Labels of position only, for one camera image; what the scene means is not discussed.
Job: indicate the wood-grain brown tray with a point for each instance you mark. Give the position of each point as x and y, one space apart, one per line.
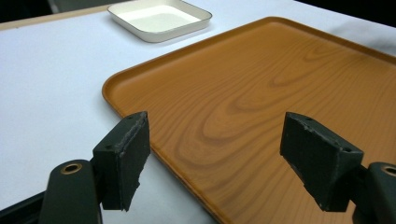
249 102

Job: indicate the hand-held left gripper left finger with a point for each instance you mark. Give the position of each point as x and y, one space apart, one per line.
124 161

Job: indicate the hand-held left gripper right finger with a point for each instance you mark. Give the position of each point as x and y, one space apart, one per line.
320 161

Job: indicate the white square dish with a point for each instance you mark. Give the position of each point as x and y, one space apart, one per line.
160 19

